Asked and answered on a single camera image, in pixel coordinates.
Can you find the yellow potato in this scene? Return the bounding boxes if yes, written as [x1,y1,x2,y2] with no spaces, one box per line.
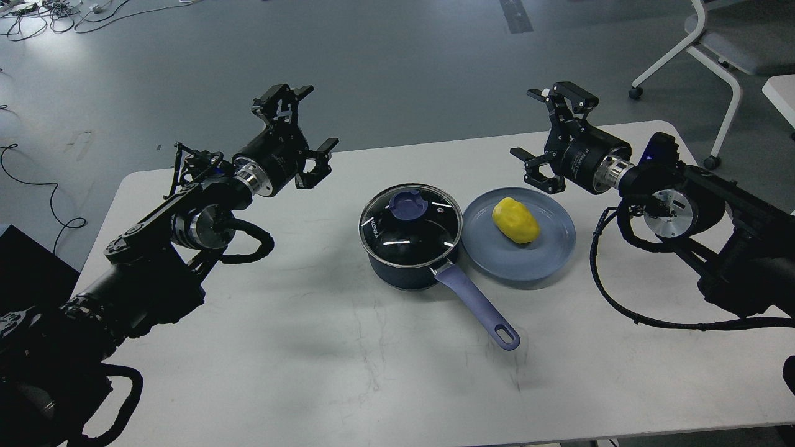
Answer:
[491,196,540,245]

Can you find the glass lid purple knob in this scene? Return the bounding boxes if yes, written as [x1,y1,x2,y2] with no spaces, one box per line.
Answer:
[358,183,464,266]

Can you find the tangled cables on floor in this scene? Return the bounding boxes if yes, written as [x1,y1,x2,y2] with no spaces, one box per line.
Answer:
[0,0,199,42]

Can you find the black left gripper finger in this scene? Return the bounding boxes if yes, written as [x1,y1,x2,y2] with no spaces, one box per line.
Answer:
[295,138,340,190]
[251,84,315,131]

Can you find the white table corner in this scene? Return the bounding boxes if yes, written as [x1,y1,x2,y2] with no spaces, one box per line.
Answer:
[763,74,794,128]

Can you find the white office chair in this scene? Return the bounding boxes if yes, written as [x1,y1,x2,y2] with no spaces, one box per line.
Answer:
[628,1,794,170]

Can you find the black floor cable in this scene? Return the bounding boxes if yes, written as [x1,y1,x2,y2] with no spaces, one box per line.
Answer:
[0,144,88,255]

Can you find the blue round plate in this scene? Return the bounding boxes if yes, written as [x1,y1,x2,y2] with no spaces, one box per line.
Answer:
[462,187,576,283]

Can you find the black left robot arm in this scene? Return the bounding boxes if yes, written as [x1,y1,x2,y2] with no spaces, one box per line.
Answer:
[2,84,338,446]

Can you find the dark blue saucepan purple handle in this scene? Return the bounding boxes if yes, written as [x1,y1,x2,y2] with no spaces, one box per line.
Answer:
[359,183,521,351]

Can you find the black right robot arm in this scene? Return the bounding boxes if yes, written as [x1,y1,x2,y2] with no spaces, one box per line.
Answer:
[511,81,794,332]

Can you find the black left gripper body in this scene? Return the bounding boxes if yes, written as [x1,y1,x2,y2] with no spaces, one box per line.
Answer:
[233,124,309,197]

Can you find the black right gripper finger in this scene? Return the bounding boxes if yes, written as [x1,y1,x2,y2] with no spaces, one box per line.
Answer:
[526,81,599,140]
[509,148,566,194]

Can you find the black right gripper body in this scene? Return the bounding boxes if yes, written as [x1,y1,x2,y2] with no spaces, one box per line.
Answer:
[557,127,632,192]

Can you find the black box at left edge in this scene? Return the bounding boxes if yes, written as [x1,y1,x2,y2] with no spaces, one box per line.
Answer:
[1,223,79,316]

